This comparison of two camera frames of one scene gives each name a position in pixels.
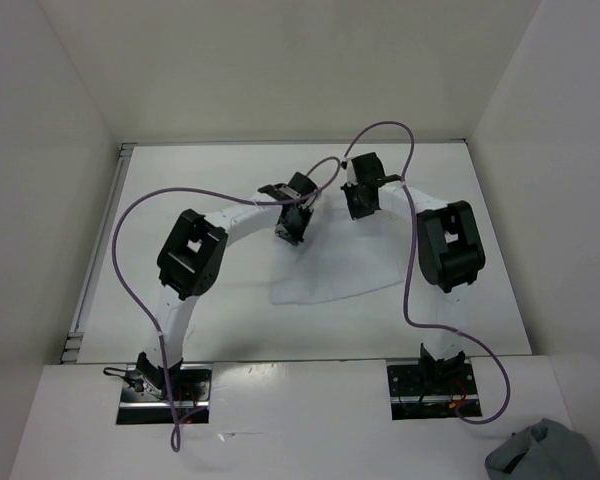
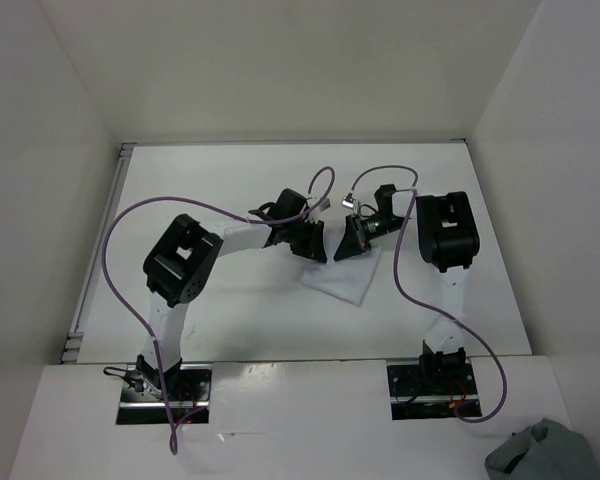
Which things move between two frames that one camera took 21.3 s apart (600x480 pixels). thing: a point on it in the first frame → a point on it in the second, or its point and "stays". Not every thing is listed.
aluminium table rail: x=74 y=343 stays
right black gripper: x=356 y=212 → x=355 y=240
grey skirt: x=546 y=450 stays
